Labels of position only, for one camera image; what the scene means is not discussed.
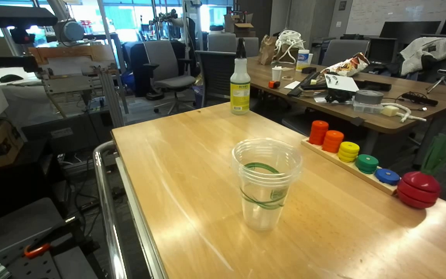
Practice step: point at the red toy disc stack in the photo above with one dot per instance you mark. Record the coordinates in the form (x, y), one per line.
(418, 189)

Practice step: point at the white spray bottle yellow label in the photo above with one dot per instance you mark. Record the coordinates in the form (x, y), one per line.
(240, 94)

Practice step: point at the black office chair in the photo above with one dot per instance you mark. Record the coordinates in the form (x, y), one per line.
(214, 79)

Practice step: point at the small orange object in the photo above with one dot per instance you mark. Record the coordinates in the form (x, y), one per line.
(273, 85)

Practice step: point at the small white cup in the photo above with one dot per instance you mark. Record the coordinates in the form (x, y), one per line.
(276, 74)

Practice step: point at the small white paper note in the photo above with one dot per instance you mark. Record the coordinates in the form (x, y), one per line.
(291, 85)

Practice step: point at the grey office chair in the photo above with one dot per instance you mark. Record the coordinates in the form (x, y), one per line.
(166, 68)

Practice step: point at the orange-red toy disc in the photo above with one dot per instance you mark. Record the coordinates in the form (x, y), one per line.
(317, 133)

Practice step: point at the long black bar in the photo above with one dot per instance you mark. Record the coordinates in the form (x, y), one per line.
(302, 85)

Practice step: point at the brown paper bag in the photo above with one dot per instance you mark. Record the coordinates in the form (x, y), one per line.
(266, 51)

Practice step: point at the orange toy disc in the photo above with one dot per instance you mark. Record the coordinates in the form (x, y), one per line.
(333, 142)

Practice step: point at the white plastic container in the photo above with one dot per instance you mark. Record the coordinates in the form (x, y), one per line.
(302, 60)

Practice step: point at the yellow toy disc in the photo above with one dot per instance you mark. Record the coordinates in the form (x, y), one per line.
(348, 151)

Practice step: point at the white printed paper sheet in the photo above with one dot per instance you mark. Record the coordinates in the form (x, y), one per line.
(341, 82)

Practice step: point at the chips bag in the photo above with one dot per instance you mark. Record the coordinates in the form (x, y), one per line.
(347, 65)

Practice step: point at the green toy disc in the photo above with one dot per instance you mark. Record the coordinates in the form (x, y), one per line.
(367, 164)

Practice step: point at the wooden office desk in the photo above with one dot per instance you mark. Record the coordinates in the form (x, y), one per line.
(372, 122)

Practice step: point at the blue toy disc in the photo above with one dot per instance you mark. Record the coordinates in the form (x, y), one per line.
(387, 176)

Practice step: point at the black remote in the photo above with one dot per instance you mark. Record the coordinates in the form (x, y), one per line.
(418, 99)

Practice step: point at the green plastic leaves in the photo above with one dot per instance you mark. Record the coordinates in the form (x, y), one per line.
(435, 154)

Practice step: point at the orange clamp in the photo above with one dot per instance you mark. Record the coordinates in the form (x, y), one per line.
(37, 251)

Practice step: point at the white jacket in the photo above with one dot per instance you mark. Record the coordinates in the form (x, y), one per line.
(429, 49)

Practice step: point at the black perforated table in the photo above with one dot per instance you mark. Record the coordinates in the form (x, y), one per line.
(22, 243)

